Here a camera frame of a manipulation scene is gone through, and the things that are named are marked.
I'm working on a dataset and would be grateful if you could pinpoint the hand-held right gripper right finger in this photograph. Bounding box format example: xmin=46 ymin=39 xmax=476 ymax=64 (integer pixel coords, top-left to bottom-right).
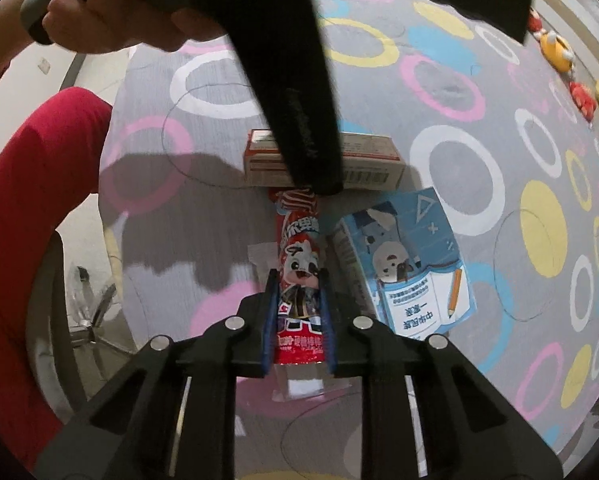
xmin=317 ymin=269 xmax=565 ymax=480

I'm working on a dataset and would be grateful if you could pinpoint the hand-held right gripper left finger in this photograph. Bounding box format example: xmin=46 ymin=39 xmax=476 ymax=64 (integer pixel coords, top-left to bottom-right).
xmin=32 ymin=269 xmax=281 ymax=480

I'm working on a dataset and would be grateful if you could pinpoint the red candy wrapper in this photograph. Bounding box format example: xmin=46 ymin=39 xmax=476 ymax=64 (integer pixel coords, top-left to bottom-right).
xmin=269 ymin=187 xmax=330 ymax=365

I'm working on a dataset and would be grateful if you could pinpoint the red and white box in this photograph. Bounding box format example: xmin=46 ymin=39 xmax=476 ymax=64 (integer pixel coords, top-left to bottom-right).
xmin=244 ymin=129 xmax=407 ymax=192

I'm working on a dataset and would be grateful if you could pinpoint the person's left forearm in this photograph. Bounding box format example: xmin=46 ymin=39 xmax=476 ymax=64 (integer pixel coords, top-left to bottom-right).
xmin=0 ymin=0 xmax=60 ymax=108

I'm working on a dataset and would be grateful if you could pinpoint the person's left hand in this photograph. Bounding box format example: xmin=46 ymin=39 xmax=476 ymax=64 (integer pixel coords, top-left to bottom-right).
xmin=42 ymin=0 xmax=232 ymax=56

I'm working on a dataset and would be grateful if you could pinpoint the bed with circle print sheet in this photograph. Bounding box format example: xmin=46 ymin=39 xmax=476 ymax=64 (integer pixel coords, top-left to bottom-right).
xmin=96 ymin=0 xmax=599 ymax=480

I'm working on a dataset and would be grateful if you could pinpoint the blue cartoon carton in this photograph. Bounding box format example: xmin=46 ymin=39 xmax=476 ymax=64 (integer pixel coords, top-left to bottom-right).
xmin=328 ymin=187 xmax=478 ymax=336

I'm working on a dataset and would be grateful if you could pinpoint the yellow and white plush toy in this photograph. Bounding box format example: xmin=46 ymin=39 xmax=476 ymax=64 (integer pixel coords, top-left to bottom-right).
xmin=539 ymin=30 xmax=576 ymax=74

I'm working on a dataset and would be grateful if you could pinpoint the small red plush toy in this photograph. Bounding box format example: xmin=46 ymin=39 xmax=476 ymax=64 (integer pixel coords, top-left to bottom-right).
xmin=569 ymin=80 xmax=598 ymax=119

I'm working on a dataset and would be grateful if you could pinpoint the swivel chair base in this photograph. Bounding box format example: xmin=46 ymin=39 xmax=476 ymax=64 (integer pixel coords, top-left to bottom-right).
xmin=26 ymin=230 xmax=140 ymax=411

